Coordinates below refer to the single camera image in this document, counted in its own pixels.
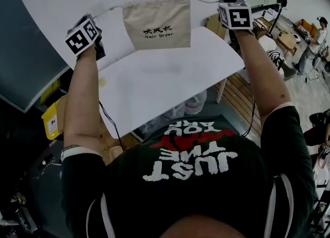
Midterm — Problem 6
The wooden coffee table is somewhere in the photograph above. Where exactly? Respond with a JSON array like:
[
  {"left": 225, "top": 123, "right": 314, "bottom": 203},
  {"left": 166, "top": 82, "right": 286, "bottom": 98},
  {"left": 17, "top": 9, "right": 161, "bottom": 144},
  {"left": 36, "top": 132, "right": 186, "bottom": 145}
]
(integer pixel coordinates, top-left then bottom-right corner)
[{"left": 276, "top": 31, "right": 299, "bottom": 57}]

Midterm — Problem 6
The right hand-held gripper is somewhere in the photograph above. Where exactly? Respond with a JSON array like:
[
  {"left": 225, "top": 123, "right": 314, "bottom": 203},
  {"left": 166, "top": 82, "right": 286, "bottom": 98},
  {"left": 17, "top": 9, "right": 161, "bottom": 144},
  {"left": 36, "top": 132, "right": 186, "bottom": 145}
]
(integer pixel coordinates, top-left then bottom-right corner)
[{"left": 217, "top": 0, "right": 256, "bottom": 44}]

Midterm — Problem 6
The large cardboard box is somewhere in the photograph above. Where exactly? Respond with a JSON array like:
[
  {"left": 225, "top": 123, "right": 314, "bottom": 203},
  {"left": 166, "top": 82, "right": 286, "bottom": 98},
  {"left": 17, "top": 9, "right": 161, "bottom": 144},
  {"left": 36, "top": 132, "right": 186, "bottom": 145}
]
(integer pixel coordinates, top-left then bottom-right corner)
[{"left": 55, "top": 94, "right": 141, "bottom": 166}]

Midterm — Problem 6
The yellow-green bin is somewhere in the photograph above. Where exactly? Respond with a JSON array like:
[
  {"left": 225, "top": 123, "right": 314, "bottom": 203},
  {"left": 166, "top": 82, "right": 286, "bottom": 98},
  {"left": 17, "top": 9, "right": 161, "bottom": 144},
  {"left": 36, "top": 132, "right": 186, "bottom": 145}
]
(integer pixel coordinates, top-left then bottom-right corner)
[{"left": 40, "top": 78, "right": 62, "bottom": 106}]

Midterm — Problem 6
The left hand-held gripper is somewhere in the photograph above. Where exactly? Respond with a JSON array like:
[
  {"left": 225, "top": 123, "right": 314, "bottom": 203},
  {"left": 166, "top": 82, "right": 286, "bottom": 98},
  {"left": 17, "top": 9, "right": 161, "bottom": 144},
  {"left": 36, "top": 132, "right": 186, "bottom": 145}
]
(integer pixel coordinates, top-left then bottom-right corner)
[{"left": 64, "top": 12, "right": 107, "bottom": 61}]

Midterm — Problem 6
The person's left forearm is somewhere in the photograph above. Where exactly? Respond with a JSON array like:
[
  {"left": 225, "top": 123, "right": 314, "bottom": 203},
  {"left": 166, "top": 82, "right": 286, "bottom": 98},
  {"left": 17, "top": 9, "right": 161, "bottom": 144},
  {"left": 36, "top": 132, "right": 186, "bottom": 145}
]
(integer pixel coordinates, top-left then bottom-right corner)
[{"left": 62, "top": 47, "right": 104, "bottom": 155}]

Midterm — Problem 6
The black tripod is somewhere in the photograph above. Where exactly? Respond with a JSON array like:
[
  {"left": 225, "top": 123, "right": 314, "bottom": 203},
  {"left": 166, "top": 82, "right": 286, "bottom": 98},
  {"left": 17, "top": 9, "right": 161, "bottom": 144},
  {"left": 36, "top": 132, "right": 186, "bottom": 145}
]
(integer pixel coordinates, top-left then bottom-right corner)
[{"left": 266, "top": 4, "right": 285, "bottom": 39}]

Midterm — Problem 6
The yellow plastic bin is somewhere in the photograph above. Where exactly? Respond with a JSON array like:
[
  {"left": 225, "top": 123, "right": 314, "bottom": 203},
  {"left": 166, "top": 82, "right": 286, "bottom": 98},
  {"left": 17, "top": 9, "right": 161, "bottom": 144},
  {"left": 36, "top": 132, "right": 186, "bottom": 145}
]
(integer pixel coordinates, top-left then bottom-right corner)
[{"left": 40, "top": 101, "right": 65, "bottom": 141}]

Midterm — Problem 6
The wooden slatted platform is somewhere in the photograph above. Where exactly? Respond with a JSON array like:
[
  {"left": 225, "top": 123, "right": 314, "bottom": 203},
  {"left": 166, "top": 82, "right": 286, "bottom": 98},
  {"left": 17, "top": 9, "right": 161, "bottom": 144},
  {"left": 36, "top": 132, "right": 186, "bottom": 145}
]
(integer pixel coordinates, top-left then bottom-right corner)
[{"left": 213, "top": 72, "right": 263, "bottom": 140}]

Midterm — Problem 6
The striped cushion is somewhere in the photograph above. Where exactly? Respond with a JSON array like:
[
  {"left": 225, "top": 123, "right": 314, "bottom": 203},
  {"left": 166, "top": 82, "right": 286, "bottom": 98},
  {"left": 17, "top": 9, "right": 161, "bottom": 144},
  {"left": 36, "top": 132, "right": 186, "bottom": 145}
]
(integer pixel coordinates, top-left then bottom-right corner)
[{"left": 266, "top": 49, "right": 284, "bottom": 65}]

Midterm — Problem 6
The beige drawstring cloth bag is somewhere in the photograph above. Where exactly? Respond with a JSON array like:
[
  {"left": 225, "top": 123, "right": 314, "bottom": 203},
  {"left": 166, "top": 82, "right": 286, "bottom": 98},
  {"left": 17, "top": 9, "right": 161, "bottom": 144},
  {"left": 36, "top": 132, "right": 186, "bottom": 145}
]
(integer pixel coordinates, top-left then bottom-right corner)
[{"left": 92, "top": 0, "right": 221, "bottom": 51}]

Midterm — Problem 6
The frosted glass panel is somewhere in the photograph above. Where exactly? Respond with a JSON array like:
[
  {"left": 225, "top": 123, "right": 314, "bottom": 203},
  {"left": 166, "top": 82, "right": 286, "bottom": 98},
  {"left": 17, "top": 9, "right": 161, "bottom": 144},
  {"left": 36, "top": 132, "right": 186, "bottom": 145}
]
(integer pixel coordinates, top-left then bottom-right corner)
[{"left": 0, "top": 0, "right": 72, "bottom": 114}]

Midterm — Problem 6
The white armchair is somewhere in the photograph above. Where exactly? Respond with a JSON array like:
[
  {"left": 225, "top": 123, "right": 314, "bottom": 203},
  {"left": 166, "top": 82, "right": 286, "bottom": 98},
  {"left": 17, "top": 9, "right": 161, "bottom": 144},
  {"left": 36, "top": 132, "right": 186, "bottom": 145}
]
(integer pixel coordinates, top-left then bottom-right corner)
[{"left": 257, "top": 35, "right": 298, "bottom": 81}]

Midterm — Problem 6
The person's right forearm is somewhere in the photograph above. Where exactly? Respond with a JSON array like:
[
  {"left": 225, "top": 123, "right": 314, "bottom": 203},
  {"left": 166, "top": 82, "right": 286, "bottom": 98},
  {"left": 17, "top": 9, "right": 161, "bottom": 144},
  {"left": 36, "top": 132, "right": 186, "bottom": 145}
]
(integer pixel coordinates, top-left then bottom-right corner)
[{"left": 233, "top": 29, "right": 295, "bottom": 125}]

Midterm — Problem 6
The person's black printed shirt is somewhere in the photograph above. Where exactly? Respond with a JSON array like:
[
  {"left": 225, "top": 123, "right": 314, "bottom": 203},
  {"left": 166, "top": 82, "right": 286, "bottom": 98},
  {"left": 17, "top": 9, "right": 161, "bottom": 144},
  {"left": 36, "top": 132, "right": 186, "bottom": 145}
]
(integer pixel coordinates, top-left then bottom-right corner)
[{"left": 60, "top": 105, "right": 317, "bottom": 238}]

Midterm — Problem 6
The brown wooden board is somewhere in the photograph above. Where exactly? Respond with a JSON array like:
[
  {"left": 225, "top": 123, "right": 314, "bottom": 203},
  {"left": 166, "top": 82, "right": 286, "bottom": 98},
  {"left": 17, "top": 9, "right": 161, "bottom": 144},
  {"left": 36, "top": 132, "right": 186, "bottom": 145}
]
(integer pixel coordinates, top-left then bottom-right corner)
[{"left": 205, "top": 12, "right": 228, "bottom": 41}]

